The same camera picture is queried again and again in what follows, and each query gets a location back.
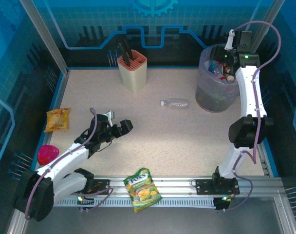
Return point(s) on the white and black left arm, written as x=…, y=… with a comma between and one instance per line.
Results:
x=67, y=158

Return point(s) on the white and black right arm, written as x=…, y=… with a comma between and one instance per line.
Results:
x=250, y=92

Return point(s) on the translucent purple trash bin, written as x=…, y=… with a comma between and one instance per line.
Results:
x=209, y=95

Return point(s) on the yellow snack bag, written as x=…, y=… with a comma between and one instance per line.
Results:
x=56, y=119

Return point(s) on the pink round lid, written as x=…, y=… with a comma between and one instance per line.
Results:
x=48, y=154

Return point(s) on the cream and orange knife block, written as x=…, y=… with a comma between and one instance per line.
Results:
x=133, y=78

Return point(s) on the green candy bag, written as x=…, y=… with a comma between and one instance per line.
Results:
x=142, y=190

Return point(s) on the black connector block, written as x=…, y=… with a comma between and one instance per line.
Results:
x=221, y=203
x=86, y=203

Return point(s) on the clear plastic bottle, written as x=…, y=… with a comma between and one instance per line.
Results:
x=177, y=103

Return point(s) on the aluminium frame post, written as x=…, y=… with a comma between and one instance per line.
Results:
x=44, y=31
x=272, y=12

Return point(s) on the aluminium mounting rail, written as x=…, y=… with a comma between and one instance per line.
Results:
x=177, y=187

